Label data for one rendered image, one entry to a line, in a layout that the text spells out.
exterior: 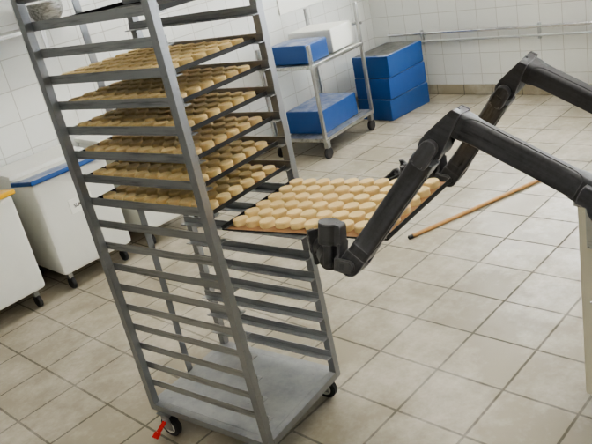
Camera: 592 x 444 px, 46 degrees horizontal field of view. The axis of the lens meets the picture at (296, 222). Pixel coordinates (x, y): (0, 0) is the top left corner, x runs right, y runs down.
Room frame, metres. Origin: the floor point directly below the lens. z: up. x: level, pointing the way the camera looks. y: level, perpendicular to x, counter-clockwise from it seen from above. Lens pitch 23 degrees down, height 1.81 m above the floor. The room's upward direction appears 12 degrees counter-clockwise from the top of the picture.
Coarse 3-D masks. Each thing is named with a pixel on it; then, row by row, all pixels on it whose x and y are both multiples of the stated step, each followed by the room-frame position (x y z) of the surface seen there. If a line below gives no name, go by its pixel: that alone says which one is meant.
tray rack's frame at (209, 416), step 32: (32, 32) 2.42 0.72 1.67; (64, 128) 2.42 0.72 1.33; (96, 224) 2.42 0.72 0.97; (128, 320) 2.42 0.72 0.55; (256, 352) 2.63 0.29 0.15; (192, 384) 2.49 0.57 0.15; (288, 384) 2.34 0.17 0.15; (320, 384) 2.30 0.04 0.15; (160, 416) 2.39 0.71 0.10; (192, 416) 2.27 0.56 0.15; (224, 416) 2.23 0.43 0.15; (288, 416) 2.15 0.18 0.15
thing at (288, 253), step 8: (192, 240) 2.76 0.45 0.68; (200, 240) 2.73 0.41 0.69; (232, 240) 2.60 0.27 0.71; (224, 248) 2.60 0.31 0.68; (232, 248) 2.59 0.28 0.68; (240, 248) 2.57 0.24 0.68; (248, 248) 2.55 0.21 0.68; (256, 248) 2.52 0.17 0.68; (264, 248) 2.49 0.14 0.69; (272, 248) 2.47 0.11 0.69; (280, 248) 2.44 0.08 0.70; (288, 248) 2.41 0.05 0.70; (280, 256) 2.41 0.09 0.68; (288, 256) 2.40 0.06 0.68; (296, 256) 2.38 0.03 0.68; (304, 256) 2.37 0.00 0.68
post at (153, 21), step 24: (144, 0) 2.02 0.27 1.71; (168, 72) 2.02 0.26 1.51; (168, 96) 2.02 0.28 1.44; (192, 144) 2.03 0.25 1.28; (192, 168) 2.01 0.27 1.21; (216, 240) 2.02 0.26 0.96; (216, 264) 2.02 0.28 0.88; (240, 336) 2.02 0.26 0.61; (240, 360) 2.03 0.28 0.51; (264, 408) 2.03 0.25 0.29; (264, 432) 2.01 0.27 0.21
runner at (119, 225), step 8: (104, 224) 2.41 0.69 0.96; (112, 224) 2.38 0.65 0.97; (120, 224) 2.35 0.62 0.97; (128, 224) 2.32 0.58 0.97; (144, 232) 2.27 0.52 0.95; (152, 232) 2.24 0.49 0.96; (160, 232) 2.21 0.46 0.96; (168, 232) 2.19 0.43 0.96; (176, 232) 2.16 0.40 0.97; (184, 232) 2.14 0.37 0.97; (192, 232) 2.11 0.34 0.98; (224, 240) 2.05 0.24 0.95
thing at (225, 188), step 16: (224, 176) 2.35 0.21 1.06; (240, 176) 2.32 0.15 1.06; (256, 176) 2.28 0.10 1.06; (112, 192) 2.45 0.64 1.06; (128, 192) 2.44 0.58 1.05; (144, 192) 2.40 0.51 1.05; (160, 192) 2.33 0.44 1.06; (176, 192) 2.29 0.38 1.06; (192, 192) 2.26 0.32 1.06; (208, 192) 2.22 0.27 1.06; (224, 192) 2.18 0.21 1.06
